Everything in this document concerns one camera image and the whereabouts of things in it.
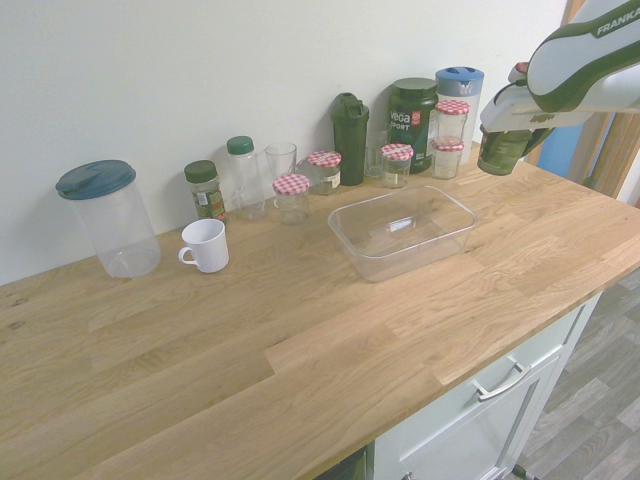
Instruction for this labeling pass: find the white ceramic mug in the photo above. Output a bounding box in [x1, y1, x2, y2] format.
[178, 217, 231, 275]

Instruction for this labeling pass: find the clear rectangular plastic container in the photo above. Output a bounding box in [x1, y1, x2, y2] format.
[327, 184, 479, 285]

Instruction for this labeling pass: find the labelled spice jar dark lid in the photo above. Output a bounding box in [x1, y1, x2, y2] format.
[182, 159, 230, 225]

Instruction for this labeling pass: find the blue door panel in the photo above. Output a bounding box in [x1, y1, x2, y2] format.
[541, 112, 587, 182]

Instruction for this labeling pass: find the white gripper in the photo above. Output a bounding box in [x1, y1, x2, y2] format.
[478, 82, 607, 160]

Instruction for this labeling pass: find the tall white canister blue lid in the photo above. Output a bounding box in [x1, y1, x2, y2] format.
[434, 65, 486, 167]

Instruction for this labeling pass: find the dark Vega Sport protein tub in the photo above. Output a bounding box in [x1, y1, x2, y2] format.
[388, 77, 440, 175]

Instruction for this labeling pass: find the white kitchen base cabinet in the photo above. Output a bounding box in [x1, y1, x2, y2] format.
[372, 292, 604, 480]

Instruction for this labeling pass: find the clear bottle green cap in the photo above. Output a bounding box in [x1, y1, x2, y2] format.
[225, 135, 268, 222]

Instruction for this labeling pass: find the clear faceted glass tumbler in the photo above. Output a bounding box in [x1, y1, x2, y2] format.
[364, 130, 391, 178]

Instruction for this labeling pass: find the clear drinking glass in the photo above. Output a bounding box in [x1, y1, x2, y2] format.
[263, 141, 299, 187]

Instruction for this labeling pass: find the glass jar red checked lid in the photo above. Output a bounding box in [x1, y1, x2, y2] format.
[271, 174, 312, 226]
[430, 138, 467, 181]
[380, 143, 416, 190]
[433, 99, 472, 145]
[306, 149, 344, 196]

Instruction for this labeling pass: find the dark labelled cereal jar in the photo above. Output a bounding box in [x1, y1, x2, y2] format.
[476, 124, 533, 178]

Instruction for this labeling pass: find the metal bar drawer handle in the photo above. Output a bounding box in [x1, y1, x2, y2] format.
[471, 362, 533, 403]

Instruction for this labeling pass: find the tall clear pitcher teal lid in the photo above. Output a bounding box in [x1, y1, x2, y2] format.
[54, 159, 163, 280]

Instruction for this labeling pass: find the dark green shaker bottle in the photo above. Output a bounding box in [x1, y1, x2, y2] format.
[329, 91, 371, 187]

